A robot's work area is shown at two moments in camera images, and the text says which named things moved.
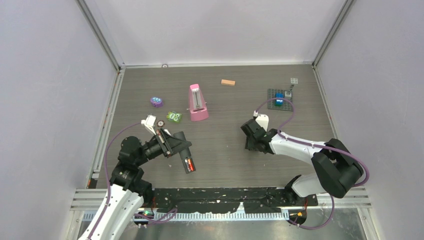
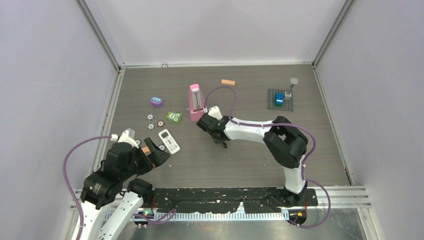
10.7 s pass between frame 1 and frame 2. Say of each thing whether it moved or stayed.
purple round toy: stayed
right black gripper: moved
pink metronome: stayed
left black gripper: moved
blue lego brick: stayed
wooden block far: stayed
